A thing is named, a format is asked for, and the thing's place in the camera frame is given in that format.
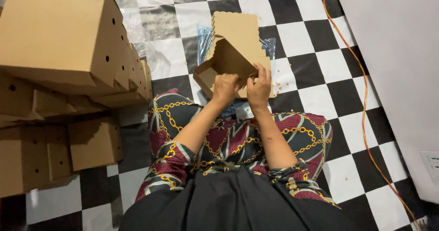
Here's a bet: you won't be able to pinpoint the blue clear plastic wrap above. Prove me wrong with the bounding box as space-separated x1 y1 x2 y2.
196 24 277 119

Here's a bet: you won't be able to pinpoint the clear plastic sheet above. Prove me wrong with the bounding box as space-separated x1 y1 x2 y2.
106 0 193 58

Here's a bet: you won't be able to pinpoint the black cloth garment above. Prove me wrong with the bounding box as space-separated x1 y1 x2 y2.
118 165 358 231

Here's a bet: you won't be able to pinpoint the person's left hand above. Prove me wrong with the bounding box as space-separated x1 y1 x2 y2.
211 74 241 106

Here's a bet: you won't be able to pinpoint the person's right hand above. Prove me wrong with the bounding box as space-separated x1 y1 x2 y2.
246 63 272 112

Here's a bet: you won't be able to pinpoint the scattered cardboard punch-out bits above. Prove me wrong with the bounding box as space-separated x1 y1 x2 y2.
255 15 306 117

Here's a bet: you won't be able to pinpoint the half-folded brown cardboard box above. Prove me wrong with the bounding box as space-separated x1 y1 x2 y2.
193 38 261 100

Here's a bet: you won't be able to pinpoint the white wall socket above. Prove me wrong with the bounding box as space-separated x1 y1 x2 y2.
420 151 439 190

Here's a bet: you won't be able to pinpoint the stack of flat cardboard blanks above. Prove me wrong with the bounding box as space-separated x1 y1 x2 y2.
205 11 278 99

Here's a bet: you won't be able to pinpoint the chain print patterned dress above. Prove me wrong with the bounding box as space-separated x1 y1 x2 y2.
135 88 342 210

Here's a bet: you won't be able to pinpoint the heap of assembled cardboard boxes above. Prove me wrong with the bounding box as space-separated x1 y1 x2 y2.
0 0 154 199

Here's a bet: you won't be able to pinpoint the orange and yellow cable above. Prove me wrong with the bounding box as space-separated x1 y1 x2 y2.
322 0 423 231

